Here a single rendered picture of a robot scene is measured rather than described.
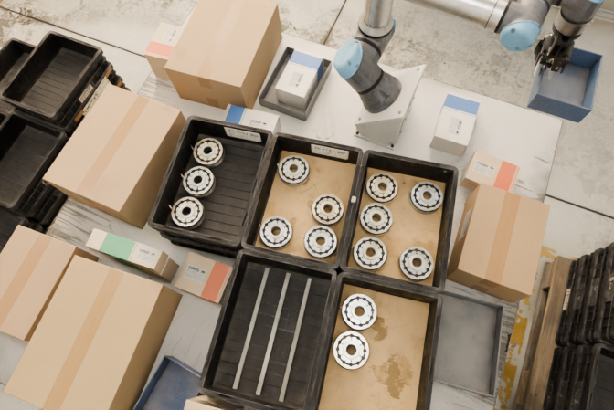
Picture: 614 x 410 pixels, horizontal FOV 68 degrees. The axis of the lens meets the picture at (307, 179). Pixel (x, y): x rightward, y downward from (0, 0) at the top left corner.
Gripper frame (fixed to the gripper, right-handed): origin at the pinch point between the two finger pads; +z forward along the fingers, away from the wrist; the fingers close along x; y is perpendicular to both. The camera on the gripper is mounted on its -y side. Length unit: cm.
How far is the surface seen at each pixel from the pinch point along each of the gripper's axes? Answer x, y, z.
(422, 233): -16, 50, 28
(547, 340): 49, 50, 101
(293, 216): -55, 61, 25
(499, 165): 1.0, 14.7, 34.4
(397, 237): -22, 55, 27
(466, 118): -14.7, 1.7, 31.7
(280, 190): -63, 55, 24
